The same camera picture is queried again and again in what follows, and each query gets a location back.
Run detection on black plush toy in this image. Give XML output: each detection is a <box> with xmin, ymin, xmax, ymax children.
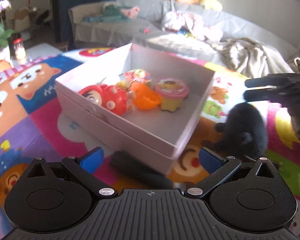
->
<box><xmin>202</xmin><ymin>102</ymin><xmax>268</xmax><ymax>161</ymax></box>

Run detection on black cylinder roll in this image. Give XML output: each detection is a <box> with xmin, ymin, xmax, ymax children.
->
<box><xmin>109</xmin><ymin>151</ymin><xmax>173</xmax><ymax>189</ymax></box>

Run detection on red doll figure toy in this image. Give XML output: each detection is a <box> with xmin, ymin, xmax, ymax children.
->
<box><xmin>78</xmin><ymin>85</ymin><xmax>128</xmax><ymax>115</ymax></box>

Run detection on pink yellow cup toy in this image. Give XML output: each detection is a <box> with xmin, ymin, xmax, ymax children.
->
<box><xmin>153</xmin><ymin>77</ymin><xmax>190</xmax><ymax>112</ymax></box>

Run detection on pink cardboard box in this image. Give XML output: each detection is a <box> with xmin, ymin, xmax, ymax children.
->
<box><xmin>55</xmin><ymin>43</ymin><xmax>214</xmax><ymax>174</ymax></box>

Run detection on orange pumpkin bottle toy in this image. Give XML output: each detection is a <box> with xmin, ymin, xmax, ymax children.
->
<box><xmin>130</xmin><ymin>81</ymin><xmax>161</xmax><ymax>110</ymax></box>

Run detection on red green toy camera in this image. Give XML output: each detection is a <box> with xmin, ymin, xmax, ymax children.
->
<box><xmin>123</xmin><ymin>69</ymin><xmax>151</xmax><ymax>87</ymax></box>

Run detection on beige blanket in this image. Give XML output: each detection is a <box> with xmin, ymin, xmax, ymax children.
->
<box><xmin>211</xmin><ymin>38</ymin><xmax>300</xmax><ymax>79</ymax></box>

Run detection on colourful cartoon play mat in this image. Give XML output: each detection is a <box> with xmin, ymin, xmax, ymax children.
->
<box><xmin>0</xmin><ymin>47</ymin><xmax>300</xmax><ymax>240</ymax></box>

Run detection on pink white clothes pile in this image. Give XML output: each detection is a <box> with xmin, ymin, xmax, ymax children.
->
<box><xmin>161</xmin><ymin>10</ymin><xmax>223</xmax><ymax>42</ymax></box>

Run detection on red lid glass jar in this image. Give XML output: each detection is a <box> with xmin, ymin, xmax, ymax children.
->
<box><xmin>13</xmin><ymin>38</ymin><xmax>26</xmax><ymax>61</ymax></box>

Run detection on grey sofa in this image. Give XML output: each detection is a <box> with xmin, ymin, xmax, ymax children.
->
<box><xmin>69</xmin><ymin>0</ymin><xmax>299</xmax><ymax>61</ymax></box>

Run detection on green clothes on sofa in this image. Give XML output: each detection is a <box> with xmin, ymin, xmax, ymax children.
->
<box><xmin>83</xmin><ymin>4</ymin><xmax>140</xmax><ymax>23</ymax></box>

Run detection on dining chair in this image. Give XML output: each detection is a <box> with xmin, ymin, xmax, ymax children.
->
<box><xmin>13</xmin><ymin>8</ymin><xmax>31</xmax><ymax>33</ymax></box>

